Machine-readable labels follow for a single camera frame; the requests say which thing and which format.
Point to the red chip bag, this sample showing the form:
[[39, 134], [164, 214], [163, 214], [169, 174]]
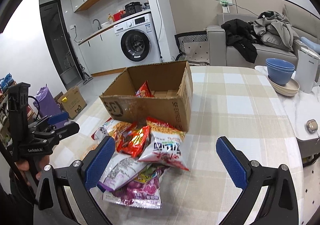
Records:
[[144, 91]]

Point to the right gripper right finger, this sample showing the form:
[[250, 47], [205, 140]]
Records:
[[280, 202]]

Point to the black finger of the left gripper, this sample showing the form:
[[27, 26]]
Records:
[[55, 136]]

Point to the grey sofa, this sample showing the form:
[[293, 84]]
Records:
[[304, 24]]

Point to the black patterned chair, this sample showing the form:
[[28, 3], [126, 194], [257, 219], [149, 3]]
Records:
[[193, 47]]

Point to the white electric kettle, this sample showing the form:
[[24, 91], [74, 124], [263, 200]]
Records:
[[306, 71]]

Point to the white kitchen cabinet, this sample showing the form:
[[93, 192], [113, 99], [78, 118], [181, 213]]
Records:
[[102, 53]]

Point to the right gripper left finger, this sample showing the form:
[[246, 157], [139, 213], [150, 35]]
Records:
[[52, 204]]

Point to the SF Express cardboard box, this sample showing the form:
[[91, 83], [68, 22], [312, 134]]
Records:
[[171, 84]]

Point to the yellow noodle snack bag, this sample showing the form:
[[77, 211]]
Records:
[[163, 127]]

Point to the purple grape gummy bag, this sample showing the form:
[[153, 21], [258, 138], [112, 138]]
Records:
[[142, 192]]

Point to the blue bowls stack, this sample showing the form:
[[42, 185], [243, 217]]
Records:
[[279, 71]]

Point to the white red noodle snack bag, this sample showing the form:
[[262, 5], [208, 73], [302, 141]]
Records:
[[167, 148]]

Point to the beige bowl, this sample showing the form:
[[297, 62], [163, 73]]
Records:
[[290, 89]]

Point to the wall power strip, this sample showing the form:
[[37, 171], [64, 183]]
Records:
[[225, 4]]

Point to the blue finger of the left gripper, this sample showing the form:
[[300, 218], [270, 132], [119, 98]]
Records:
[[58, 117]]

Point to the yellow biscuit packet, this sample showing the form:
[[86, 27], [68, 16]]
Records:
[[111, 128]]

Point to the black jacket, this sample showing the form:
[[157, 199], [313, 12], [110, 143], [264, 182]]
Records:
[[238, 35]]

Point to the white purple snack bag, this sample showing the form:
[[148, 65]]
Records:
[[121, 169]]

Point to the grey jacket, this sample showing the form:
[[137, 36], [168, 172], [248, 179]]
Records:
[[275, 30]]

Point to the white washing machine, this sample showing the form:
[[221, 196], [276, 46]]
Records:
[[138, 40]]

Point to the small cardboard box on floor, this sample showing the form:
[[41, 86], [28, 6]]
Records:
[[72, 102]]

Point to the red container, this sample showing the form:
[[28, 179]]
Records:
[[118, 16]]

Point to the black rice cooker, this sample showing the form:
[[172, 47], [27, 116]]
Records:
[[133, 8]]

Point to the red orange snack packet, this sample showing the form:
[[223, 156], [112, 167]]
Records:
[[132, 140]]

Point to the small round metal object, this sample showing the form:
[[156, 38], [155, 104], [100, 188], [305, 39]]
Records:
[[312, 126]]

